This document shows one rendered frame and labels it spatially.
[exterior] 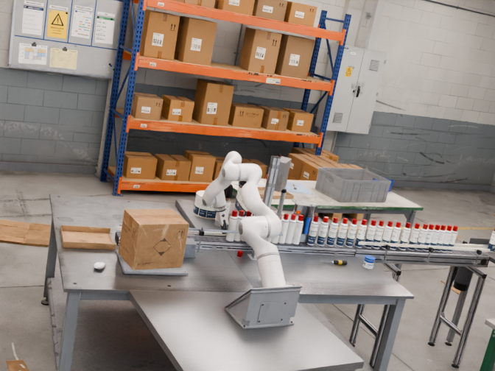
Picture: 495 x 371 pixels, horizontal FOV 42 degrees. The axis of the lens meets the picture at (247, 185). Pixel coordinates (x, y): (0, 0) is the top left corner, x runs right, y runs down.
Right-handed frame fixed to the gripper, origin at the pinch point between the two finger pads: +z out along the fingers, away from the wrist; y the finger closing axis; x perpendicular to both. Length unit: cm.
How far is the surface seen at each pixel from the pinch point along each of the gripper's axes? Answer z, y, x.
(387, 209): 86, 127, -188
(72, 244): -24, -13, 92
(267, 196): -22.9, -16.8, -26.6
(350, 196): 64, 130, -152
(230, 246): 9.5, -5.0, -0.9
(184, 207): 2, 59, 13
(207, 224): 5.2, 27.8, 4.5
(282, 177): -33, -18, -38
